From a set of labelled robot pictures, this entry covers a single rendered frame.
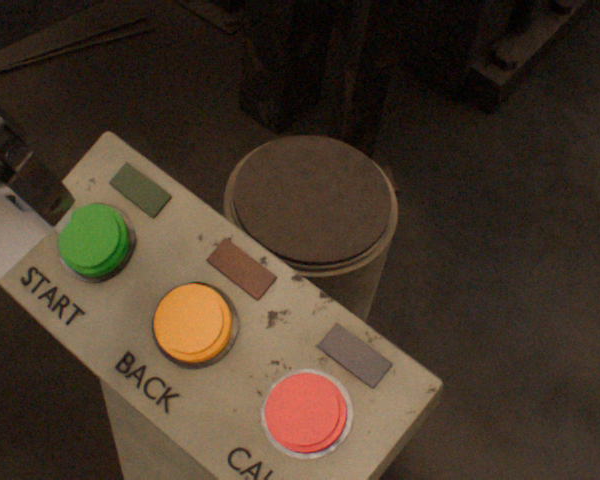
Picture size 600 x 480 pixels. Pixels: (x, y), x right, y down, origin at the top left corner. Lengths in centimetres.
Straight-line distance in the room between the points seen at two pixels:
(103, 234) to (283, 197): 17
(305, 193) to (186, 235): 16
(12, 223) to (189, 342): 12
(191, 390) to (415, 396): 11
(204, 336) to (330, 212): 19
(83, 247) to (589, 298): 91
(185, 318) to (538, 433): 77
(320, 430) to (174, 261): 12
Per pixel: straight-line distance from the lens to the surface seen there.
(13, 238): 40
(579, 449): 119
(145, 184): 51
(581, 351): 125
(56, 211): 37
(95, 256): 49
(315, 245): 61
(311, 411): 45
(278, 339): 47
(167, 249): 49
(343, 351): 46
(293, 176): 64
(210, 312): 47
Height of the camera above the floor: 102
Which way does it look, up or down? 55 degrees down
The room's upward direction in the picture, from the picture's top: 10 degrees clockwise
